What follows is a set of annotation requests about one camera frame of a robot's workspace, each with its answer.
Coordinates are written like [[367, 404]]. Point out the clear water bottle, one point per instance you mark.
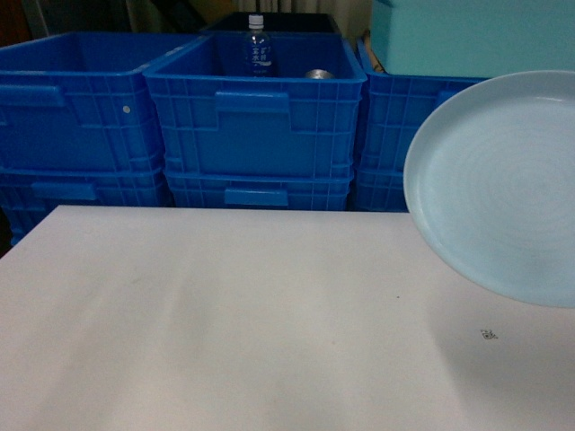
[[258, 50]]

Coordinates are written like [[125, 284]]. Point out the blue crate lower right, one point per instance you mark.
[[379, 191]]

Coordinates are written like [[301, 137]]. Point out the blue crate upper middle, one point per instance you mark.
[[217, 119]]

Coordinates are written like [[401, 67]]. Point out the blue crate upper right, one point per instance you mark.
[[392, 109]]

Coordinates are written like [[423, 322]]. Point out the light blue round tray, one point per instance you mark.
[[489, 182]]

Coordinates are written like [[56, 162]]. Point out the blue crate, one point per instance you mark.
[[392, 109], [379, 191], [79, 102], [217, 119], [228, 191], [27, 197]]

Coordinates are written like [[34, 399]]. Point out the metal can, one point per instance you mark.
[[319, 74]]

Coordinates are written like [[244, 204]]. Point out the teal plastic bin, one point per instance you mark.
[[479, 39]]

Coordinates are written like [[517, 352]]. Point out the blue crate lower left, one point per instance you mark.
[[27, 197]]

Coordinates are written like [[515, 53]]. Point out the blue crate upper left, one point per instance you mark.
[[79, 102]]

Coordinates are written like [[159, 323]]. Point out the dark navy crate behind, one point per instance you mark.
[[279, 22]]

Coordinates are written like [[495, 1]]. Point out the blue crate lower middle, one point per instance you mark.
[[228, 191]]

